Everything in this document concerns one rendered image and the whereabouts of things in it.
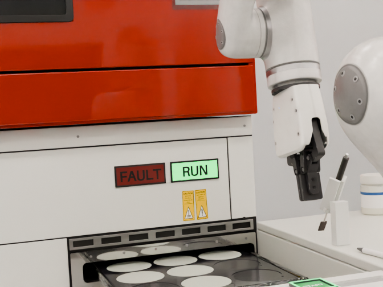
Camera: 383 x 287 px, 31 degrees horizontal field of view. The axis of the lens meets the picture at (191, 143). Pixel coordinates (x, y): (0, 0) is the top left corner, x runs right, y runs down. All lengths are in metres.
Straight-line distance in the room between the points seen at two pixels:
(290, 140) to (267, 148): 2.25
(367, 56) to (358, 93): 0.04
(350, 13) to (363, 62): 2.80
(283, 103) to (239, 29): 0.13
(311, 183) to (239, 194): 0.61
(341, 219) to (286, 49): 0.43
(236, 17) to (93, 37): 0.54
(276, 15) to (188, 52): 0.51
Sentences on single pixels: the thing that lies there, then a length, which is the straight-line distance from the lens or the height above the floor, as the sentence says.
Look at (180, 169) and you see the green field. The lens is 1.58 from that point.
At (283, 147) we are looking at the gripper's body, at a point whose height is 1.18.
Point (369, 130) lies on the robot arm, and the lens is 0.73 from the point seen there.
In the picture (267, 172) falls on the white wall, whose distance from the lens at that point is 3.29.
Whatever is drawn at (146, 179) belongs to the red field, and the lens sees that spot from 1.56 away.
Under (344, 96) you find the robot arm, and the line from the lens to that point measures 0.74.
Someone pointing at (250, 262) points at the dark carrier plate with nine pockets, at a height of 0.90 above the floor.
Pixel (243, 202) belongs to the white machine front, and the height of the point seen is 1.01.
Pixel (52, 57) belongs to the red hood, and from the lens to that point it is 1.47.
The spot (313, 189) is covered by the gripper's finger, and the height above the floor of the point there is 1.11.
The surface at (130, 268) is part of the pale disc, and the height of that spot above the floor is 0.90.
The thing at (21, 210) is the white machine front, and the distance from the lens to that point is 1.52.
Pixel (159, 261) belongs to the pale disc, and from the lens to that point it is 1.58.
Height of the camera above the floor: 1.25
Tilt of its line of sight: 3 degrees down
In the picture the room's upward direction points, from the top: 3 degrees counter-clockwise
